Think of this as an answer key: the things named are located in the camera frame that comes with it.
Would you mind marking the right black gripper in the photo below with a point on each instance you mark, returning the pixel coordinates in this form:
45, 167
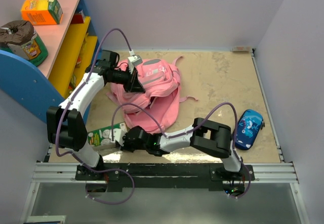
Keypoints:
125, 147

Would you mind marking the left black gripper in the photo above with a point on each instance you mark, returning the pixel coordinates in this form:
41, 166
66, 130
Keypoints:
134, 85

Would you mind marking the pink student backpack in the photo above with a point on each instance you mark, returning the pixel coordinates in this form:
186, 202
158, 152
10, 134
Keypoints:
161, 80

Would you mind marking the green paperback book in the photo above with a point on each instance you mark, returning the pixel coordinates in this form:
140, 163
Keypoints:
99, 138

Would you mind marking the blue pencil case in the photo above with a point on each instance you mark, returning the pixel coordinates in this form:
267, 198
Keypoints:
249, 125

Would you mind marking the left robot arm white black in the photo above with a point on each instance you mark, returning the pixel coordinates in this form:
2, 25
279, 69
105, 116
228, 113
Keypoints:
65, 124

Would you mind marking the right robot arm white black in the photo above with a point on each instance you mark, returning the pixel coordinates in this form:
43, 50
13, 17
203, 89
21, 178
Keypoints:
209, 137

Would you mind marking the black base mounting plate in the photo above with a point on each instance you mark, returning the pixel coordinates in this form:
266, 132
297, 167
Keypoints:
211, 176

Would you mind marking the green box on lower shelf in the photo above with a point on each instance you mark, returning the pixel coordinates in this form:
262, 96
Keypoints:
69, 91

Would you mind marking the blue pink yellow shelf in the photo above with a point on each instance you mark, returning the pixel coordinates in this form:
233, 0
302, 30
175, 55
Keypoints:
28, 91

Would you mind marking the red item on shelf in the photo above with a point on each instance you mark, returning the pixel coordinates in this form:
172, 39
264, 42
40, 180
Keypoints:
78, 18

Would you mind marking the small pink white eraser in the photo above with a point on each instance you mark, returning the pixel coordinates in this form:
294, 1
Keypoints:
241, 49

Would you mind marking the orange green juice box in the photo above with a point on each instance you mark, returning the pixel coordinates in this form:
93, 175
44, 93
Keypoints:
42, 12

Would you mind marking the brown topped green canister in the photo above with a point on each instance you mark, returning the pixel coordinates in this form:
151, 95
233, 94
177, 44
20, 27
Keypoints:
20, 38

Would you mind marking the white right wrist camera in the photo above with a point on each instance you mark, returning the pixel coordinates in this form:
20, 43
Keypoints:
116, 136

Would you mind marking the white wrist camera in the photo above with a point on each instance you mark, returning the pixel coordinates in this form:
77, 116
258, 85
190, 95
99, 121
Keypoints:
133, 61
116, 136

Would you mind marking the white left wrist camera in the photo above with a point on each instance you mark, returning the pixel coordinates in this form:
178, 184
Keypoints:
133, 61

